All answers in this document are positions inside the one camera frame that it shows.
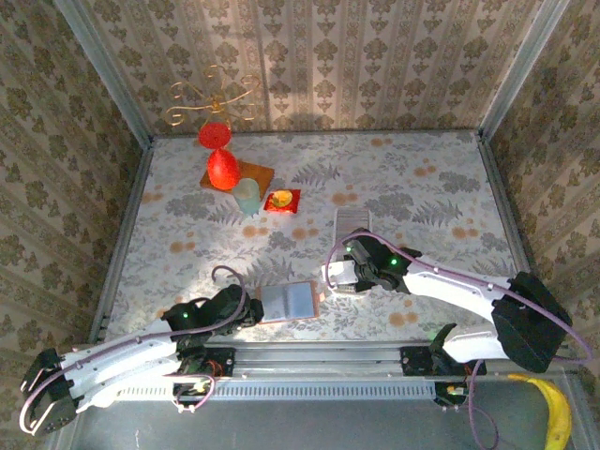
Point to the blue-grey card holder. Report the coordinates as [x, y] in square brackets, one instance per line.
[290, 302]

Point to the translucent plastic cup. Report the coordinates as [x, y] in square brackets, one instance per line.
[246, 197]

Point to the red round disc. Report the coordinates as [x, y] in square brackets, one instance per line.
[214, 136]

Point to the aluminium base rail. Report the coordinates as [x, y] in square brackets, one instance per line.
[319, 358]

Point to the red egg-shaped vase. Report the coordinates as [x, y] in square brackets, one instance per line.
[223, 171]

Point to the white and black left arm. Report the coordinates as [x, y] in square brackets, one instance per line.
[117, 361]

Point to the metal table side rail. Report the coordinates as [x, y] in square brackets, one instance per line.
[513, 234]
[123, 234]

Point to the grey striped folded cloth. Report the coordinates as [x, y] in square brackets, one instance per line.
[352, 218]

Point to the small circuit board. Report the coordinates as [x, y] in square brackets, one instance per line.
[452, 391]

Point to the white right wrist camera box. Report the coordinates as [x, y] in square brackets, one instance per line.
[341, 275]

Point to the floral patterned tablecloth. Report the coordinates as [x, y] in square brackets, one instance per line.
[422, 154]

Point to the yellow banana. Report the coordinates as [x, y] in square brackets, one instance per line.
[555, 408]

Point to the brown wooden board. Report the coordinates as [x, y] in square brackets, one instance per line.
[255, 175]

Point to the slanted metal frame post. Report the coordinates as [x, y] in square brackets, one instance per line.
[520, 70]
[112, 82]

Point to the small yellow fruit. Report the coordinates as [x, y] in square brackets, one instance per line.
[282, 198]

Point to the red square dish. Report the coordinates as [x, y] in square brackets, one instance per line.
[271, 204]

